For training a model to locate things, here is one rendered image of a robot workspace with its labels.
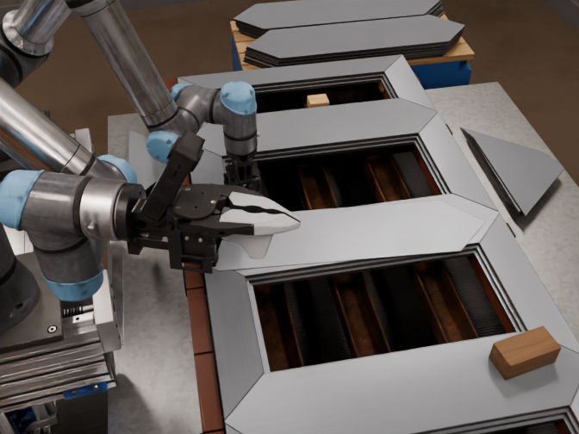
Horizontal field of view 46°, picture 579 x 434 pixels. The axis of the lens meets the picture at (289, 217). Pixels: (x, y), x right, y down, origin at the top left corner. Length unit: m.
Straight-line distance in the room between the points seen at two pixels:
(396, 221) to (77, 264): 0.96
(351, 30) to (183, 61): 1.71
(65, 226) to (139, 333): 0.87
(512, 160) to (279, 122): 0.67
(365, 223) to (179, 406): 0.61
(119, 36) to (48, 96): 2.53
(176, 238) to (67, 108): 2.96
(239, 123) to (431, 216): 0.55
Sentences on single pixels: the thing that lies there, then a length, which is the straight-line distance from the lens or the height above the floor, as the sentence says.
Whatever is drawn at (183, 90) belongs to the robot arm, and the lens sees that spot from 1.53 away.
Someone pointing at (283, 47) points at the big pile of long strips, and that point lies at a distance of 2.35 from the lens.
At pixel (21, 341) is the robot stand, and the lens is 1.28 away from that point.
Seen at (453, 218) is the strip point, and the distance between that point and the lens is 1.73.
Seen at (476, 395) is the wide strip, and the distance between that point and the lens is 1.41.
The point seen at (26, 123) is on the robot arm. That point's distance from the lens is 0.98.
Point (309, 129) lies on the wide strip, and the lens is 1.97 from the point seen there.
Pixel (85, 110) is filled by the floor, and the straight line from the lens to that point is 3.69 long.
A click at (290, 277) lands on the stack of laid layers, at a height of 0.82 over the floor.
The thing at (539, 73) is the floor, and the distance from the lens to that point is 4.08.
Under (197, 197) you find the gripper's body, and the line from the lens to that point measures 0.81.
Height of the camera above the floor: 2.00
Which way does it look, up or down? 43 degrees down
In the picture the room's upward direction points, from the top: straight up
